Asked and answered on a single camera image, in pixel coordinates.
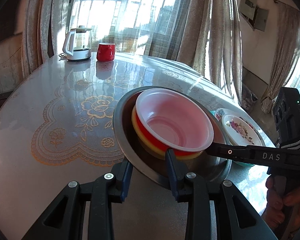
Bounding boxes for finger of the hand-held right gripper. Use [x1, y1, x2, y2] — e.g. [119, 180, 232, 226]
[204, 142, 255, 164]

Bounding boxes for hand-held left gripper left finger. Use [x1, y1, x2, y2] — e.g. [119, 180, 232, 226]
[22, 159, 133, 240]

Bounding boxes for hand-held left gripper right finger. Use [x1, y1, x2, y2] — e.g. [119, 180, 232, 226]
[165, 149, 278, 240]

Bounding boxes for teal plastic plate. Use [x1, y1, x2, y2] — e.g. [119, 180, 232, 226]
[209, 109, 255, 168]

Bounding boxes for small white floral plate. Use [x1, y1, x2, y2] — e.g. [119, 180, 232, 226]
[221, 114, 263, 146]

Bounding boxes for yellow plastic bowl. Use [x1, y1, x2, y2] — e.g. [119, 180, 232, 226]
[131, 105, 204, 161]

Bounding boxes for large white patterned plate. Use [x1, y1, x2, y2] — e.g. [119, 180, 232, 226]
[214, 107, 267, 148]

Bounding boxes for stainless steel bowl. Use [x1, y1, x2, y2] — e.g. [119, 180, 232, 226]
[112, 86, 232, 190]

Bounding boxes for red plastic bowl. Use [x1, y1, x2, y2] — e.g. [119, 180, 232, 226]
[135, 88, 215, 157]

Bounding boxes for person's right hand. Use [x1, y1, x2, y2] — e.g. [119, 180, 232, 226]
[261, 176, 300, 233]

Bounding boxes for patterned cloth bag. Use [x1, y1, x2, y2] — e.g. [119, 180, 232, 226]
[241, 85, 258, 110]

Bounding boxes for beige velvet curtain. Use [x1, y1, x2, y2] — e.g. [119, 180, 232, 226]
[21, 0, 83, 73]
[176, 0, 243, 103]
[261, 4, 300, 114]

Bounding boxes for red mug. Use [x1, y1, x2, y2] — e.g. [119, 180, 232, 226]
[97, 43, 115, 62]

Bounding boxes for glass electric kettle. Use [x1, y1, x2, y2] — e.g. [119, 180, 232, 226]
[62, 25, 93, 62]

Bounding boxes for sheer white curtain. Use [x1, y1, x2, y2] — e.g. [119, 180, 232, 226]
[72, 0, 198, 60]

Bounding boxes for wall panel box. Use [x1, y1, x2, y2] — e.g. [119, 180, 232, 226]
[239, 0, 270, 32]

